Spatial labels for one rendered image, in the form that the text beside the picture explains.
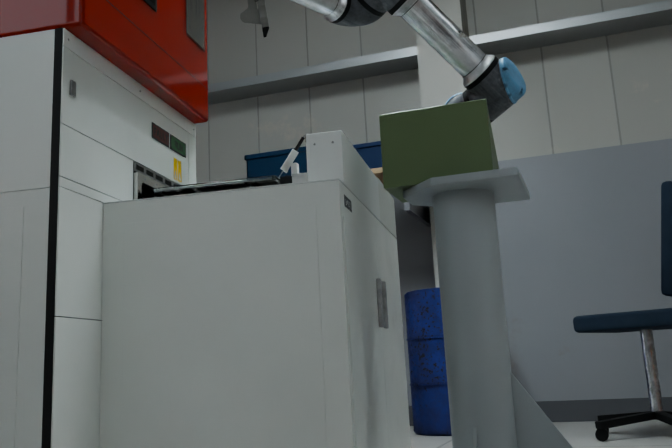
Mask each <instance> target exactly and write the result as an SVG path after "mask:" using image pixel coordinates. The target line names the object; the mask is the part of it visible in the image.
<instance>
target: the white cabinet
mask: <svg viewBox="0 0 672 448"><path fill-rule="evenodd" d="M100 448H411V437H410V423H409V408H408V394H407V379H406V365H405V351H404V336H403V322H402V307H401V293H400V278H399V264H398V251H397V239H396V238H395V237H394V236H393V235H392V234H391V233H390V232H389V231H388V230H387V229H386V228H385V227H384V226H383V225H382V224H381V223H380V222H379V221H378V220H377V219H376V218H375V217H374V215H373V214H372V213H371V212H370V211H369V210H368V209H367V208H366V207H365V206H364V205H363V204H362V203H361V202H360V201H359V200H358V199H357V198H356V197H355V196H354V195H353V194H352V193H351V192H350V191H349V190H348V189H347V188H346V187H345V186H344V185H343V184H342V183H341V182H340V181H339V180H334V181H324V182H315V183H305V184H295V185H286V186H276V187H266V188H257V189H247V190H237V191H228V192H218V193H208V194H199V195H189V196H180V197H170V198H160V199H151V200H141V201H131V202H122V203H112V204H104V206H103V268H102V330H101V391H100Z"/></svg>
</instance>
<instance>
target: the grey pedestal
mask: <svg viewBox="0 0 672 448"><path fill-rule="evenodd" d="M403 198H404V199H405V200H406V201H408V202H409V203H410V204H412V205H417V206H432V207H433V210H434V223H435V235H436V248H437V260H438V273H439V285H440V297H441V310H442V322H443V335H444V347H445V360H446V372H447V385H448V397H449V409H450V422H451V434H452V447H453V448H573V447H572V446H571V445H570V443H569V442H568V441H567V440H566V438H565V437H564V436H563V435H562V434H561V432H560V431H559V430H558V429H557V428H556V426H555V425H554V424H553V423H552V421H551V420H550V419H549V418H548V417H547V415H546V414H545V413H544V412H543V411H542V409H541V408H540V407H539V406H538V404H537V403H536V402H535V401H534V400H533V398H532V397H531V396H530V395H529V394H528V392H527V391H526V390H525V389H524V388H523V386H522V385H521V384H520V383H519V381H518V380H517V379H516V378H515V377H514V375H513V374H512V373H511V362H510V352H509V342H508V332H507V322H506V312H505V301H504V291H503V281H502V271H501V261H500V251H499V241H498V230H497V220H496V210H495V203H504V202H513V201H521V200H530V192H529V190H528V188H527V186H526V184H525V182H524V180H523V178H522V176H521V174H520V172H519V170H518V168H517V167H510V168H502V169H495V170H487V171H479V172H471V173H464V174H456V175H448V176H440V177H432V178H429V179H427V180H425V181H423V182H421V183H419V184H417V185H415V186H413V187H411V188H409V189H407V190H405V191H403Z"/></svg>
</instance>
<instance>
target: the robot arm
mask: <svg viewBox="0 0 672 448"><path fill-rule="evenodd" d="M256 1H257V3H258V8H257V4H256ZM291 1H293V2H295V3H297V4H300V5H302V6H304V7H307V8H309V9H311V10H313V11H316V12H318V13H320V14H323V17H324V18H325V20H327V21H329V22H331V23H333V24H337V25H340V26H348V27H356V26H364V25H368V24H371V23H373V22H375V21H377V20H378V19H380V18H381V17H382V16H383V15H384V14H385V13H386V12H387V11H388V12H389V13H390V14H391V15H392V16H401V17H402V18H403V19H404V20H405V21H406V22H407V23H408V24H409V25H410V26H411V27H412V28H413V29H414V30H415V31H416V32H417V33H418V34H419V35H420V36H421V37H422V38H423V39H424V40H425V41H426V42H427V43H428V44H429V45H430V46H431V47H433V48H434V49H435V50H436V51H437V52H438V53H439V54H440V55H441V56H442V57H443V58H444V59H445V60H446V61H447V62H448V63H449V64H450V65H451V66H452V67H453V68H454V69H455V70H456V71H457V72H458V73H459V74H460V75H461V76H462V77H463V86H464V87H465V88H466V90H465V91H464V92H463V93H462V92H460V93H457V94H455V95H453V96H451V97H450V98H449V99H448V100H447V102H446V103H445V105H447V104H453V103H460V102H466V101H473V100H479V99H486V100H487V106H488V111H489V117H490V122H491V123H492V122H493V121H494V120H495V119H496V118H498V117H499V116H500V115H501V114H502V113H504V112H505V111H506V110H507V109H508V108H510V107H511V106H512V105H513V104H516V103H517V101H518V100H519V99H520V98H521V97H522V96H523V95H524V94H525V92H526V84H525V81H524V79H523V77H522V75H521V73H520V71H519V70H518V68H517V67H516V66H515V65H514V63H513V62H512V61H511V60H509V59H508V58H506V57H503V58H500V59H498V58H497V57H496V56H495V55H487V54H485V53H484V52H483V51H482V50H481V49H480V48H479V47H478V46H477V45H476V44H475V43H474V42H473V41H472V40H471V39H470V38H469V37H468V36H467V35H466V34H465V33H464V32H463V31H462V30H461V29H460V28H459V27H458V26H457V25H456V24H455V23H453V22H452V21H451V20H450V19H449V18H448V17H447V16H446V15H445V14H444V13H443V12H442V11H441V10H440V9H439V8H438V7H437V6H436V5H435V4H434V3H433V2H432V1H431V0H291ZM240 19H241V21H242V22H244V23H252V24H261V25H262V30H263V36H264V37H267V34H268V31H269V23H268V17H267V10H266V5H265V0H248V8H247V9H246V10H245V11H243V12H242V13H241V14H240Z"/></svg>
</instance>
